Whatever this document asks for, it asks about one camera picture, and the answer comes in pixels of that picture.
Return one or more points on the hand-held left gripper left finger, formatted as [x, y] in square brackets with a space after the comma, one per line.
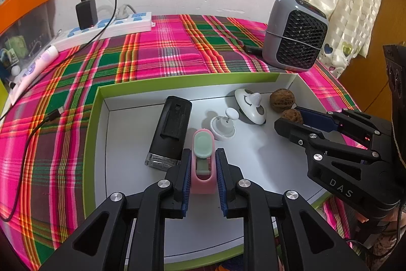
[187, 182]

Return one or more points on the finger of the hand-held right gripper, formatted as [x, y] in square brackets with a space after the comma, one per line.
[317, 120]
[287, 129]

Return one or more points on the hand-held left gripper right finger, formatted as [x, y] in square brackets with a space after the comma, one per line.
[222, 182]

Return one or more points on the brown walnut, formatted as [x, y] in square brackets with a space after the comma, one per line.
[291, 117]
[282, 99]

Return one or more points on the pink mint silicone clip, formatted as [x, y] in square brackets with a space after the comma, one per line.
[203, 183]

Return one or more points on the white oval knob piece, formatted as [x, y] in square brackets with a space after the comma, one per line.
[247, 106]

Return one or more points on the green-rimmed white box tray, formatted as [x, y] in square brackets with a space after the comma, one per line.
[133, 163]

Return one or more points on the black rectangular lamp device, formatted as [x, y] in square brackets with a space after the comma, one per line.
[171, 121]

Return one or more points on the white round knob base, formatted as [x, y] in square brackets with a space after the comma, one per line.
[222, 131]

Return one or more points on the wooden cabinet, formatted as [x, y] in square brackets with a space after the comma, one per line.
[361, 77]

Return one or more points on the grey portable heater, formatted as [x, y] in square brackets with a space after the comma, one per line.
[295, 39]

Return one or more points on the black plug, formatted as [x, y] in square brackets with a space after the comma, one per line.
[252, 49]

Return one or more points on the cream heart-print curtain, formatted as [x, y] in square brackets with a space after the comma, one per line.
[349, 4]

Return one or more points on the pink green plaid tablecloth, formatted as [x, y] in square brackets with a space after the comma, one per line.
[142, 55]

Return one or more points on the white blue power strip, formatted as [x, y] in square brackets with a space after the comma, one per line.
[139, 21]

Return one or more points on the white tube purple print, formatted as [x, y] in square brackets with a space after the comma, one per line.
[41, 61]

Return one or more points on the black charger adapter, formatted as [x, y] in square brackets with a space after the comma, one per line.
[86, 13]

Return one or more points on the small white ball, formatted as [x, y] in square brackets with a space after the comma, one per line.
[15, 70]

